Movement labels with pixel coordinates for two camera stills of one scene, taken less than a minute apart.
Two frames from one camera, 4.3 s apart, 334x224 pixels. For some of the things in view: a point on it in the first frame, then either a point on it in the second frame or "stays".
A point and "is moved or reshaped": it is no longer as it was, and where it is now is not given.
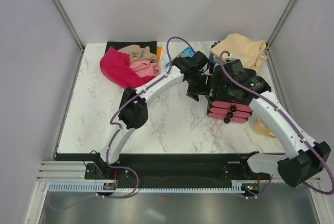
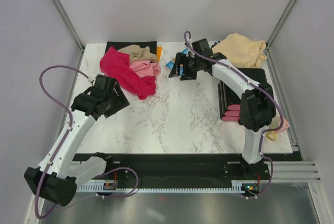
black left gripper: (194, 93) -> (121, 101)
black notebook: (119, 45) stays
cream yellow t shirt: (250, 52) stays
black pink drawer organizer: (229, 112) is moved or reshaped
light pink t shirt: (145, 68) stays
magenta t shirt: (116, 67) stays
